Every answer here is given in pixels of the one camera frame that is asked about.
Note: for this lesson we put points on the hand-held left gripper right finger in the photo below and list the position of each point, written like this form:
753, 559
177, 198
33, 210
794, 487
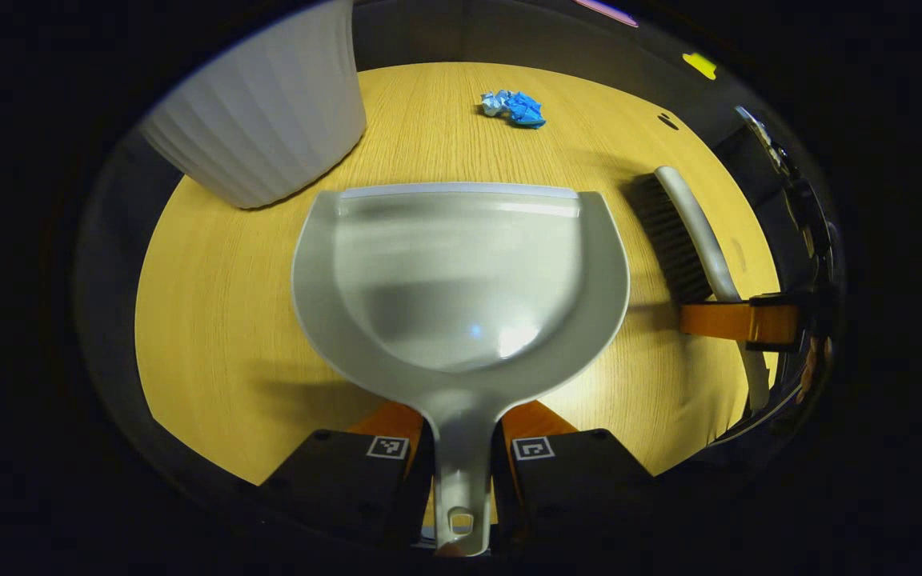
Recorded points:
581, 488

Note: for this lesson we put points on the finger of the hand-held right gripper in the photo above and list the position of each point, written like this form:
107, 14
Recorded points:
773, 320

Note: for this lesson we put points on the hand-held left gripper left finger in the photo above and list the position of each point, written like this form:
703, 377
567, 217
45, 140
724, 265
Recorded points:
333, 480

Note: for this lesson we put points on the small white broom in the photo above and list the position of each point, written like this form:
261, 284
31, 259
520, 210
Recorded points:
691, 216

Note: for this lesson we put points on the white plastic dustpan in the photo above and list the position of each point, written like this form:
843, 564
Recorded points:
461, 280

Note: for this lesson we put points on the blue paper trash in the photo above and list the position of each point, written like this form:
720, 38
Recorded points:
521, 108

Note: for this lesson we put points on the white ribbed garbage bin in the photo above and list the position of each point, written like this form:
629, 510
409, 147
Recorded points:
269, 104

